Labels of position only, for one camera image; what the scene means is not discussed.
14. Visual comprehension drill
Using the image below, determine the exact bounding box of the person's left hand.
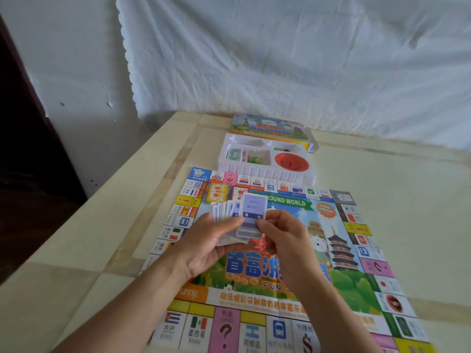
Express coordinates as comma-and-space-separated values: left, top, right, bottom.
175, 212, 255, 282

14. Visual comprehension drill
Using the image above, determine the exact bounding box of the person's right hand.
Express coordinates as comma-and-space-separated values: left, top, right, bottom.
256, 209, 325, 291

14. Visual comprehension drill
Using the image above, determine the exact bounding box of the fan of game cards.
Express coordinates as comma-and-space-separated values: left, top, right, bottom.
210, 197, 259, 247

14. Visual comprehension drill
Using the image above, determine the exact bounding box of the single blue-white game card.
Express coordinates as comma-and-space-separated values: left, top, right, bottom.
236, 192, 269, 240

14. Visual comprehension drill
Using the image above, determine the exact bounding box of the person's right forearm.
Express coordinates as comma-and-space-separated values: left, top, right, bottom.
283, 266, 380, 353

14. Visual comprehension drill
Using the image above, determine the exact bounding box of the person's left forearm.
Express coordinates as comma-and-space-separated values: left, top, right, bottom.
51, 250, 196, 353

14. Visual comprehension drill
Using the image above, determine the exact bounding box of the white plastic game tray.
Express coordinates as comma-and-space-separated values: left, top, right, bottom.
217, 132, 317, 186

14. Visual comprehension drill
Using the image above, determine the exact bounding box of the red round spinner dish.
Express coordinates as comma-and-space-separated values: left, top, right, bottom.
274, 152, 310, 173

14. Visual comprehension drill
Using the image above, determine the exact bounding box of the colourful paper game board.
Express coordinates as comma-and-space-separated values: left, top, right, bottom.
138, 165, 432, 353

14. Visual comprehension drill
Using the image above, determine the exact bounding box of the colourful game box lid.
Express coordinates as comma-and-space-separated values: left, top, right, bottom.
230, 112, 319, 153

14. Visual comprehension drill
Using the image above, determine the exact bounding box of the white cloth sheet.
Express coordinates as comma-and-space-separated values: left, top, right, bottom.
116, 0, 471, 151

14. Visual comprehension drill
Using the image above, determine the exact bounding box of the dark wooden door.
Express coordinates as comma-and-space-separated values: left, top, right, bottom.
0, 14, 88, 286

